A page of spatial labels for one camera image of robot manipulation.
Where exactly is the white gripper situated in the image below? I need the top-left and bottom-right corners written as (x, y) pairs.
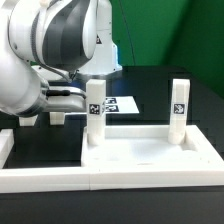
top-left (44, 87), bottom-right (86, 112)

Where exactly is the white desk top tray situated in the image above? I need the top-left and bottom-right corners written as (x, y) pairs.
top-left (81, 125), bottom-right (223, 168)

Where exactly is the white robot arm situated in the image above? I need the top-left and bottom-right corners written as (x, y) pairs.
top-left (0, 0), bottom-right (121, 117)

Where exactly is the white L-shaped corner fence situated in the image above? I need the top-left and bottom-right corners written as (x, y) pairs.
top-left (0, 129), bottom-right (224, 193)

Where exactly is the white marker base plate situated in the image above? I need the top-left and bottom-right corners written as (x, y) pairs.
top-left (64, 96), bottom-right (140, 116)

